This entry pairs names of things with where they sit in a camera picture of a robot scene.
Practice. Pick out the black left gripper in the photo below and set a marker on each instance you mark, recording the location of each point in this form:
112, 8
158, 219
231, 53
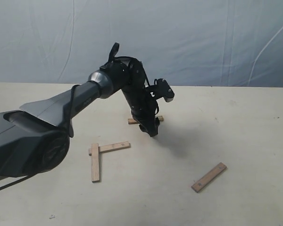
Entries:
145, 114

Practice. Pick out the thin wooden stick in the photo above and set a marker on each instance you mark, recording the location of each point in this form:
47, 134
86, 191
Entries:
133, 121

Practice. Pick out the wooden crossbar stick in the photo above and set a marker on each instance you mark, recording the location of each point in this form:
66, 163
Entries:
110, 147

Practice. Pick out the wooden stick with holes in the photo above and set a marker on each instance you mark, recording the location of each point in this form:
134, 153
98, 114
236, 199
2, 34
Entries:
199, 185

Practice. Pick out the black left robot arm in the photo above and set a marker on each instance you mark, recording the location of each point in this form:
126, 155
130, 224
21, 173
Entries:
35, 138

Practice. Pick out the grey backdrop cloth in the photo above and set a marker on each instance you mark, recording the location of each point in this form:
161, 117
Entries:
187, 42

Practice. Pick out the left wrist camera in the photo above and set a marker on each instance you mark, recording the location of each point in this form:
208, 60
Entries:
161, 89

